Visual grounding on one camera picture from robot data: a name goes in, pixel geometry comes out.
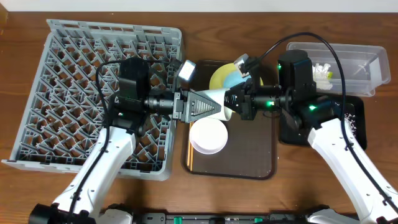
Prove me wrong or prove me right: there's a white cup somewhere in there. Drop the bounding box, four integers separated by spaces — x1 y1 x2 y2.
200 88 233 121

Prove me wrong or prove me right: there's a dark brown serving tray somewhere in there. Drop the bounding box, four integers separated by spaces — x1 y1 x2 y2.
181 59 278 180

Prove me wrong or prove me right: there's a food scraps rice pile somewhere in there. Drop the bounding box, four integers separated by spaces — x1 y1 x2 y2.
345 113 357 137

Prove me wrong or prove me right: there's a light blue bowl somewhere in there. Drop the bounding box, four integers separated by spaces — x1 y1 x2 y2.
223 70 251 88

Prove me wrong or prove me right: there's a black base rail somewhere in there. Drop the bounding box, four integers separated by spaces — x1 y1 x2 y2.
132 213 308 224

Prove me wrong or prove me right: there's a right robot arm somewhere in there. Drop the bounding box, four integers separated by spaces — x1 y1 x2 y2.
224 50 397 223

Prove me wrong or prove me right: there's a clear plastic bin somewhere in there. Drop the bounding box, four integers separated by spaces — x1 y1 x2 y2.
287 42 391 97

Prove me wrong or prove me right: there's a wooden chopstick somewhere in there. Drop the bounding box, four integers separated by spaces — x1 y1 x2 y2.
186 123 192 169
189 144 195 171

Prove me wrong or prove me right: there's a yellow-green round plate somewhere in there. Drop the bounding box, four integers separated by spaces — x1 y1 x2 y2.
208 63 264 91

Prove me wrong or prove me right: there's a black waste tray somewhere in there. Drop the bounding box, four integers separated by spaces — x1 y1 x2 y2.
279 95 368 151

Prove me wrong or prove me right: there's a grey plastic dish rack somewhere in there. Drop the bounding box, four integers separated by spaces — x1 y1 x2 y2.
5 19 183 173

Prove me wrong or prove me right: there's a white tissue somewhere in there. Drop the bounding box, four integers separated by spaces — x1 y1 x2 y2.
312 63 333 90

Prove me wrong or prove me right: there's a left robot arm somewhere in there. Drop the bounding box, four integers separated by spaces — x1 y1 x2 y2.
28 58 223 223

